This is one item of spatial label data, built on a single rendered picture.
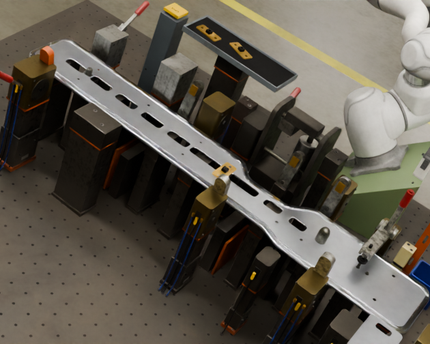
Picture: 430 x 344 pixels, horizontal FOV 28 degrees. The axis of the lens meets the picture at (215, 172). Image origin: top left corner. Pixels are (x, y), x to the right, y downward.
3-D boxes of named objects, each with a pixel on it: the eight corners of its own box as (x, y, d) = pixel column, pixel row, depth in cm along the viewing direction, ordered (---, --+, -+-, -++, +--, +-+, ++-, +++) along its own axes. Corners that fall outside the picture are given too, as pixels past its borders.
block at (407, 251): (348, 328, 258) (402, 246, 236) (353, 322, 261) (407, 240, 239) (357, 335, 258) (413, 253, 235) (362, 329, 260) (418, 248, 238)
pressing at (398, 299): (17, 57, 258) (18, 53, 257) (67, 37, 275) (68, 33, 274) (401, 339, 220) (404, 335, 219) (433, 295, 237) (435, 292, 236)
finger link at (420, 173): (435, 160, 217) (434, 161, 216) (422, 179, 221) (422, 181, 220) (425, 153, 217) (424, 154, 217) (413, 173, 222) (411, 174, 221)
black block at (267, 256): (213, 330, 241) (248, 261, 223) (231, 312, 249) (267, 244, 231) (228, 342, 240) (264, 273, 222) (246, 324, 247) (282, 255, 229)
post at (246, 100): (197, 194, 283) (237, 99, 258) (206, 188, 286) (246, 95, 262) (209, 203, 281) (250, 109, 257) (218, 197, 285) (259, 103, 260)
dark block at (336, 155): (274, 253, 273) (325, 155, 247) (284, 243, 278) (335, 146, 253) (286, 263, 272) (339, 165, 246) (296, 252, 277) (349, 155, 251)
